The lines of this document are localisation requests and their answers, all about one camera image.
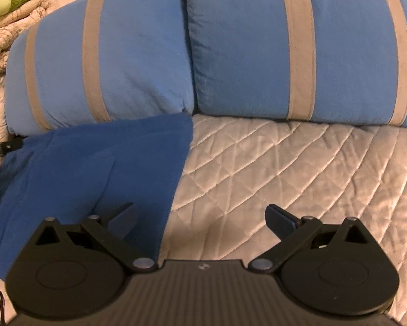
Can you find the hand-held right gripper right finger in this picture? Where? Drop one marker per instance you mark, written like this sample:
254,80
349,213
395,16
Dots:
280,220

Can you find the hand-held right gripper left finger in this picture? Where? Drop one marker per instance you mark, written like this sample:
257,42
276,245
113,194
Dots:
123,222

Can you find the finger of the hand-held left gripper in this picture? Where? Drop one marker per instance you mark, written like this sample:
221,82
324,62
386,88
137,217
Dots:
3,148

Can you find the blue hoodie with navy hood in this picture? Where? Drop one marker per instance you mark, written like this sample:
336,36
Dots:
88,169

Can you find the grey quilted bed cover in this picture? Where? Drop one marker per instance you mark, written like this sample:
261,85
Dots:
291,176

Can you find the stack of folded blankets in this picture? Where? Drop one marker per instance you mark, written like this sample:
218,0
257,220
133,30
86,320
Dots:
10,37

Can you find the blue pillow with grey stripes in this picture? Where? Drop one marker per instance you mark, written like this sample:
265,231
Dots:
258,47
132,64

